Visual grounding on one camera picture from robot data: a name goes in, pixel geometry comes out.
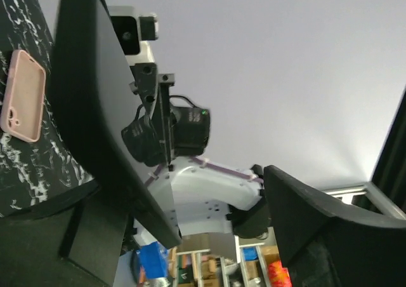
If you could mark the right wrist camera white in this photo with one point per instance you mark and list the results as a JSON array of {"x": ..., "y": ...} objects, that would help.
[{"x": 134, "y": 32}]

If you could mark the black phone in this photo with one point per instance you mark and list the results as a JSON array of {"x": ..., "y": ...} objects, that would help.
[{"x": 92, "y": 103}]

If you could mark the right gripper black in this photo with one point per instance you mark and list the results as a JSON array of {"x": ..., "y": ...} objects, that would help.
[{"x": 165, "y": 126}]

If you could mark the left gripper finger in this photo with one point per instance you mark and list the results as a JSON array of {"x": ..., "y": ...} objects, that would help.
[{"x": 324, "y": 242}]

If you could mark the pink phone case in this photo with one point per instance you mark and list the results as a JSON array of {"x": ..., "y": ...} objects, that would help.
[{"x": 23, "y": 102}]

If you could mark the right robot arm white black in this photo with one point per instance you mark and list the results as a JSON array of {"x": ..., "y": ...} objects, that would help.
[{"x": 197, "y": 195}]

